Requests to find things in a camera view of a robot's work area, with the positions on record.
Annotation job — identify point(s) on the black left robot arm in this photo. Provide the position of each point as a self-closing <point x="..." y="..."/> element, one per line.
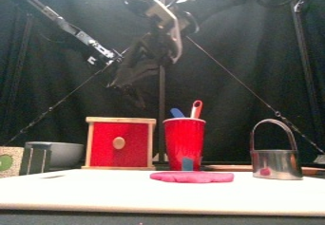
<point x="64" y="26"/>

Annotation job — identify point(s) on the light wooden drawer box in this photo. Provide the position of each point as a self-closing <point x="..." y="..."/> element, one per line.
<point x="121" y="120"/>

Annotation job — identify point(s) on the red front wooden drawer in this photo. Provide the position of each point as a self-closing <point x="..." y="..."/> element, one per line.
<point x="121" y="145"/>

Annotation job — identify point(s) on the pink flat dough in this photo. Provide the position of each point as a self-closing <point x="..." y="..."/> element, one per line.
<point x="193" y="177"/>

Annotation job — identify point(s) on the blue plastic utensil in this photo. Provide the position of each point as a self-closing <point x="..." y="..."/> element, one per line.
<point x="177" y="112"/>

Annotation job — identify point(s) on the red plastic utensil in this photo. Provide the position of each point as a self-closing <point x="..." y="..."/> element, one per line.
<point x="196" y="108"/>

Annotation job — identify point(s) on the red plastic cup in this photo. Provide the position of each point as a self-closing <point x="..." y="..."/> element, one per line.
<point x="184" y="143"/>

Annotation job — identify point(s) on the white plastic cutting board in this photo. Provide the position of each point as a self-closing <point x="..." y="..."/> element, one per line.
<point x="128" y="194"/>

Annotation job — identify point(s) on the beige box with green dot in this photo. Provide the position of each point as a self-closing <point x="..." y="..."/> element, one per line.
<point x="10" y="160"/>

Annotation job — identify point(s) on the black vertical frame pole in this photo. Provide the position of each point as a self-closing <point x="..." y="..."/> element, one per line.
<point x="306" y="61"/>
<point x="163" y="108"/>

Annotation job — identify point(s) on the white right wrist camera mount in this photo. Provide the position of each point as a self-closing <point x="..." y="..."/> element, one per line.
<point x="168" y="20"/>

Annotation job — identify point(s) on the thin diagonal frame brace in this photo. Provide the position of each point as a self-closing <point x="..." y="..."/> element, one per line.
<point x="255" y="96"/>
<point x="56" y="105"/>

